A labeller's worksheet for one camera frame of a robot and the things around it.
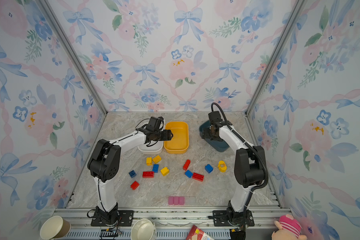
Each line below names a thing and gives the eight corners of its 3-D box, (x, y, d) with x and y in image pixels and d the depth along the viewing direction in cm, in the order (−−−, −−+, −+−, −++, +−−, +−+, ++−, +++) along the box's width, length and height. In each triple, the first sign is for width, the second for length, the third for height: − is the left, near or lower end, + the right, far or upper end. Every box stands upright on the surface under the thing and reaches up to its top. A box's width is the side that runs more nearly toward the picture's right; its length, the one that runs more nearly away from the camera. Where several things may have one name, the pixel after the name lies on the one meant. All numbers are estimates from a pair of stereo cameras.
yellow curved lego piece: (221, 173, 91) (222, 171, 89) (216, 163, 95) (216, 161, 93) (227, 170, 92) (228, 169, 90) (222, 161, 96) (223, 159, 94)
